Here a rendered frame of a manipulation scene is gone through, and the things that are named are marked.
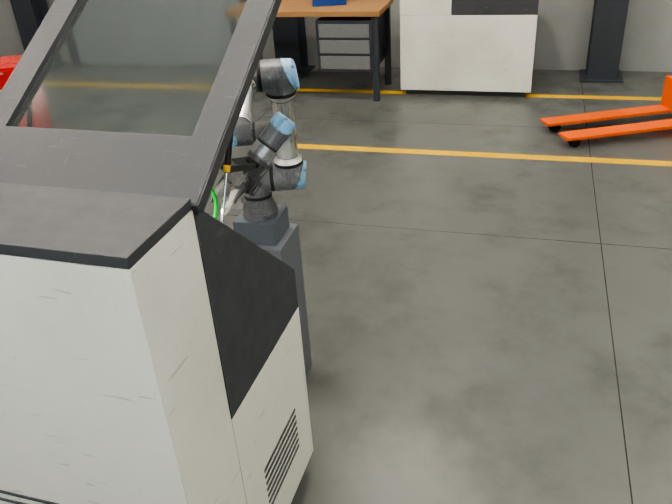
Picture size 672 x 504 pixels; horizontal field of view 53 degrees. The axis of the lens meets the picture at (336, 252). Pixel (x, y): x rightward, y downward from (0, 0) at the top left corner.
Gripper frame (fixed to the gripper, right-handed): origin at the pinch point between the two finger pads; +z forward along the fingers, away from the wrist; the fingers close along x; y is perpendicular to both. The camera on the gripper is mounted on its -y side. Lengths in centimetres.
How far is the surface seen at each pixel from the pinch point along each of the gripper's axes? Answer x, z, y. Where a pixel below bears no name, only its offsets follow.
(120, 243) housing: -45, 5, -60
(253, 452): -51, 54, 26
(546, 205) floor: 46, -92, 298
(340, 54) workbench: 340, -110, 343
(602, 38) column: 197, -284, 486
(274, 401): -39, 43, 37
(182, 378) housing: -55, 29, -29
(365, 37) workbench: 323, -136, 340
